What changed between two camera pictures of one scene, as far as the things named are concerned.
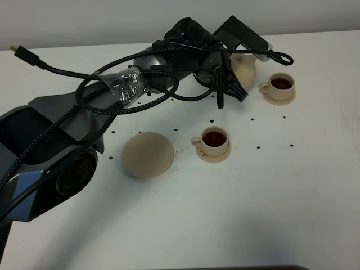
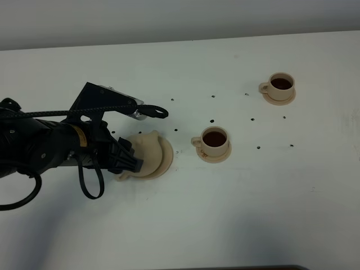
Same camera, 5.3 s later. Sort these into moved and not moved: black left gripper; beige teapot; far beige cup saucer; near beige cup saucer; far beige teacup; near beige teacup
Moved: black left gripper; beige teapot
Not moved: far beige cup saucer; near beige teacup; far beige teacup; near beige cup saucer
